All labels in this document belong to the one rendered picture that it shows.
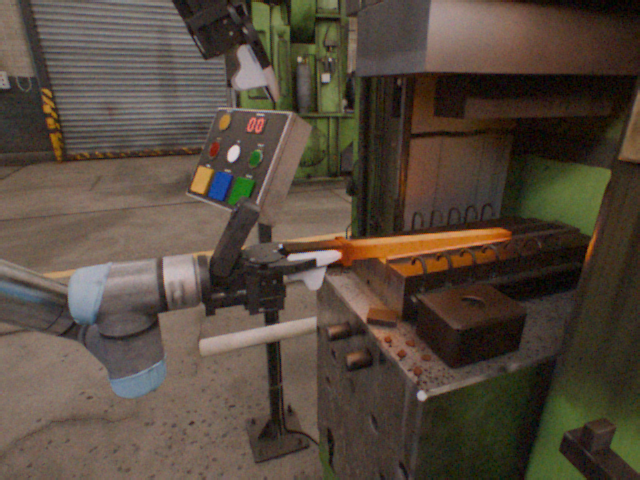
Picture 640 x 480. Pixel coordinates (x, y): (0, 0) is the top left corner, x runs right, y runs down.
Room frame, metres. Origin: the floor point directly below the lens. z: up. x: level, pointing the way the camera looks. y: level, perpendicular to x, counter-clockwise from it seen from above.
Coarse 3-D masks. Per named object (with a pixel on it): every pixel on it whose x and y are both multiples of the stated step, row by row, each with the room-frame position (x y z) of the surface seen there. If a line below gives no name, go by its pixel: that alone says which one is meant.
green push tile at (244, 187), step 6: (240, 180) 0.95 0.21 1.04; (246, 180) 0.94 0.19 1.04; (252, 180) 0.92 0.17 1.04; (234, 186) 0.96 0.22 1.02; (240, 186) 0.94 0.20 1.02; (246, 186) 0.93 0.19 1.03; (252, 186) 0.91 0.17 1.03; (234, 192) 0.95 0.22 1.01; (240, 192) 0.93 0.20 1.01; (246, 192) 0.92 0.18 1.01; (252, 192) 0.91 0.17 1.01; (234, 198) 0.93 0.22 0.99; (234, 204) 0.92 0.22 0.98
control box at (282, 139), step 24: (216, 120) 1.18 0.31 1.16; (240, 120) 1.09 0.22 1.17; (264, 120) 1.02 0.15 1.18; (288, 120) 0.96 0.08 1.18; (240, 144) 1.04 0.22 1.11; (264, 144) 0.97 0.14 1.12; (288, 144) 0.95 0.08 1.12; (216, 168) 1.06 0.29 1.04; (240, 168) 0.99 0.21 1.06; (264, 168) 0.93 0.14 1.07; (288, 168) 0.95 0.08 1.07; (192, 192) 1.08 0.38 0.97; (264, 192) 0.90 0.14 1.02; (264, 216) 0.89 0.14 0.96
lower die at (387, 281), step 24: (504, 240) 0.63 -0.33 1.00; (552, 240) 0.65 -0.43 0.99; (576, 240) 0.65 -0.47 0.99; (360, 264) 0.64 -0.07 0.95; (384, 264) 0.56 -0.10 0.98; (408, 264) 0.55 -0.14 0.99; (432, 264) 0.55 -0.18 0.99; (456, 264) 0.55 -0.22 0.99; (480, 264) 0.55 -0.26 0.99; (504, 264) 0.57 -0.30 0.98; (528, 264) 0.59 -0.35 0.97; (552, 264) 0.61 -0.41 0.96; (384, 288) 0.56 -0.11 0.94; (408, 288) 0.51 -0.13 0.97; (432, 288) 0.52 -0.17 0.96; (528, 288) 0.59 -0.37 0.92; (408, 312) 0.51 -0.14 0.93
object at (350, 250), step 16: (320, 240) 0.55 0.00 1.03; (336, 240) 0.56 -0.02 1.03; (352, 240) 0.57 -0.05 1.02; (368, 240) 0.57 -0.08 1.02; (384, 240) 0.58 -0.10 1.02; (400, 240) 0.58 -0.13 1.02; (416, 240) 0.58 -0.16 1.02; (432, 240) 0.59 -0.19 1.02; (448, 240) 0.60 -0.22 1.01; (464, 240) 0.61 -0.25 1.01; (480, 240) 0.63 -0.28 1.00; (352, 256) 0.53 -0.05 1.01; (368, 256) 0.55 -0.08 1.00; (384, 256) 0.56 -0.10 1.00
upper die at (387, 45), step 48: (432, 0) 0.50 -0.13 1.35; (480, 0) 0.53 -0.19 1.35; (528, 0) 0.55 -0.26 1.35; (576, 0) 0.58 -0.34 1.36; (384, 48) 0.60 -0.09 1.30; (432, 48) 0.51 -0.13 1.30; (480, 48) 0.53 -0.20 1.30; (528, 48) 0.56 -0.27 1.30; (576, 48) 0.59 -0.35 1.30; (624, 48) 0.62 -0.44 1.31
